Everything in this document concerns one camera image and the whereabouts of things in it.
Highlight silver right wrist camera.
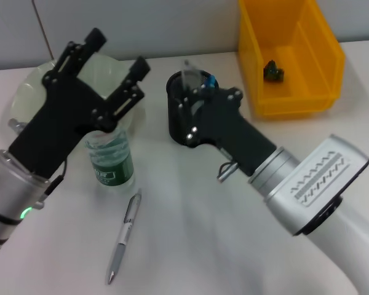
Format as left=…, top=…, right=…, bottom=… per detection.
left=263, top=134, right=369, bottom=237

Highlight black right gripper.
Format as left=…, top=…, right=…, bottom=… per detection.
left=177, top=83, right=277, bottom=178

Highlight silver ballpoint pen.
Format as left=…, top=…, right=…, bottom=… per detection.
left=106, top=187, right=143, bottom=285

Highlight clear plastic ruler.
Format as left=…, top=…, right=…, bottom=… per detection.
left=180, top=60, right=204, bottom=107

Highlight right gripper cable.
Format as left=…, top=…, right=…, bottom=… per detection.
left=216, top=159, right=240, bottom=184

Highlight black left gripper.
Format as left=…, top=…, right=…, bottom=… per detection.
left=7, top=28, right=151, bottom=179

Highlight black mesh pen holder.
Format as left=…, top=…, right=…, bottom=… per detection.
left=165, top=69, right=222, bottom=148

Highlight yellow plastic bin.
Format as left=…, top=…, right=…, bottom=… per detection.
left=237, top=0, right=346, bottom=117

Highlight clear water bottle green label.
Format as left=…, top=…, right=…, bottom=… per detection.
left=84, top=128, right=135, bottom=194

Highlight blue scissors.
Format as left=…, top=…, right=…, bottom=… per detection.
left=201, top=74, right=218, bottom=93

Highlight left gripper cable with plug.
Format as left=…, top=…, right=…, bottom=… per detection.
left=8, top=119, right=69, bottom=210

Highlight pale green wavy glass plate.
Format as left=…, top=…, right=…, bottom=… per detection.
left=11, top=54, right=147, bottom=138

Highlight green plastic wrapper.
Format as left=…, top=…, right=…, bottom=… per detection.
left=263, top=60, right=286, bottom=83

